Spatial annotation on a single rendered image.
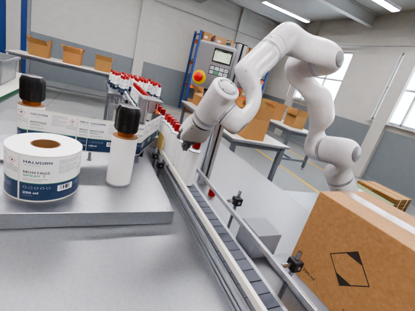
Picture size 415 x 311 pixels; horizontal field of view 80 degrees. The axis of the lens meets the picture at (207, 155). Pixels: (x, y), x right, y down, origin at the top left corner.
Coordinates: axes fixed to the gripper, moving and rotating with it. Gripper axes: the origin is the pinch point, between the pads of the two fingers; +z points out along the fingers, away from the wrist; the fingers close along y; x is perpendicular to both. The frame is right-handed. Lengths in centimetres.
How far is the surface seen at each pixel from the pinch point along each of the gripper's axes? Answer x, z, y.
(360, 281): 52, -28, -29
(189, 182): 7.9, 15.9, -7.2
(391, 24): -426, 20, -557
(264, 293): 52, -15, -10
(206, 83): -30.4, -5.6, -10.5
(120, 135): -1.8, 2.2, 23.7
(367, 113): -273, 156, -558
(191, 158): 1.0, 7.8, -5.5
